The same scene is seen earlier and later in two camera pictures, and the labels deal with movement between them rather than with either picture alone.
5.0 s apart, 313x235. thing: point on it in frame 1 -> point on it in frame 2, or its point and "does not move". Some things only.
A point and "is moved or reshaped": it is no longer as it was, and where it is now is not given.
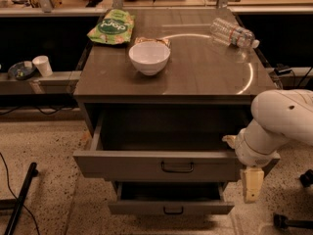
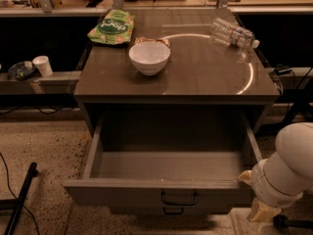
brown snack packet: x=160 y=41 does not move
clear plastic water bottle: x=232 y=33 does not move
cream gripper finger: x=230 y=139 -> x=245 y=176
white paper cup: x=41 y=62 does not move
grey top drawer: x=161 y=146 is moved or reshaped
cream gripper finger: x=252 y=180 -> x=260 y=211
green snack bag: x=113 y=28 does not move
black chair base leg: x=281 y=221 does not move
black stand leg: x=32 y=173 does not move
